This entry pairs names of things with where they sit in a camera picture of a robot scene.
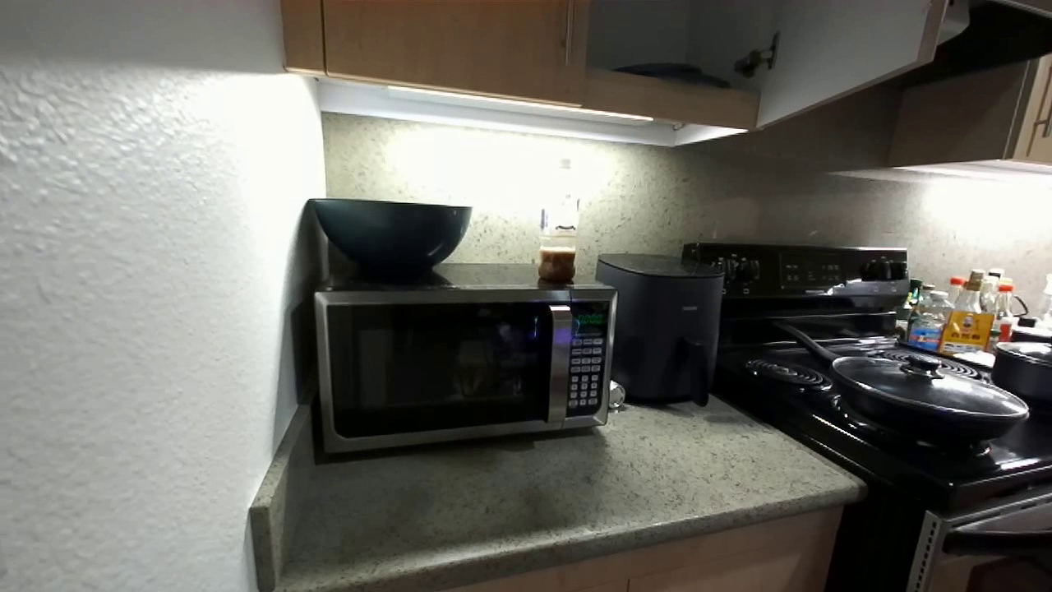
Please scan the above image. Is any red-capped sauce bottle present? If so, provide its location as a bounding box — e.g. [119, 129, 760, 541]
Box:
[989, 278, 1022, 345]

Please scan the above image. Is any dark skillet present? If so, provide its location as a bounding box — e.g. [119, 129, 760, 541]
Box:
[818, 271, 913, 314]

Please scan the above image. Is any black air fryer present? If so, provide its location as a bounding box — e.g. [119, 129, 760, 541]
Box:
[595, 250, 731, 410]

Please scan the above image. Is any black cooking pot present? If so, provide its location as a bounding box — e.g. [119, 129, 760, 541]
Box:
[989, 337, 1052, 404]

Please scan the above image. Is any metal cabinet door hinge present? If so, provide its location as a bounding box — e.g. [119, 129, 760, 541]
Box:
[734, 29, 783, 81]

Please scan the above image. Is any stainless black microwave oven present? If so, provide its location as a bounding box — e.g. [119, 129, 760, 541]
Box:
[309, 260, 621, 460]

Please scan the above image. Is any glass jar with brown contents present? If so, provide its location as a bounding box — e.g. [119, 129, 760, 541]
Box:
[536, 194, 585, 292]

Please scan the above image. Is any clear bottle with blue label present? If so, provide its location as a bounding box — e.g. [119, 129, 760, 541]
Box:
[904, 278, 952, 356]

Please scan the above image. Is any wooden wall cabinet door white-backed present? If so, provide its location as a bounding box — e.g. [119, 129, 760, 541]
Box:
[752, 0, 952, 131]

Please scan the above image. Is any light grey hood fixture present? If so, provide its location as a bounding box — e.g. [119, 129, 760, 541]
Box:
[937, 0, 973, 47]

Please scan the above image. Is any wooden wall cabinet beside hood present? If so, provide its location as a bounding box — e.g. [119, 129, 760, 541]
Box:
[889, 51, 1052, 169]

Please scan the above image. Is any wide wooden base cabinet door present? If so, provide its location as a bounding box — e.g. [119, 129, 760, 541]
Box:
[626, 502, 847, 592]

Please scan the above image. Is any wooden wall cabinet carcass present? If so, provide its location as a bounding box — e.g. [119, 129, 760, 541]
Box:
[276, 0, 766, 131]

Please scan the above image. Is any yellow oil bottle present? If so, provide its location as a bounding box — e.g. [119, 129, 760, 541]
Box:
[945, 269, 1000, 356]

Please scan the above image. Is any black stainless kitchen stove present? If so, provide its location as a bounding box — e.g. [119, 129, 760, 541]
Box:
[682, 241, 1052, 592]

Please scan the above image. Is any large dark blue bowl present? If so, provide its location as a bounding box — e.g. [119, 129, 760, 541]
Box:
[309, 194, 478, 285]

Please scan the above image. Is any black frying pan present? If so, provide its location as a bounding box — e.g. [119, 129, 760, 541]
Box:
[770, 317, 1033, 447]

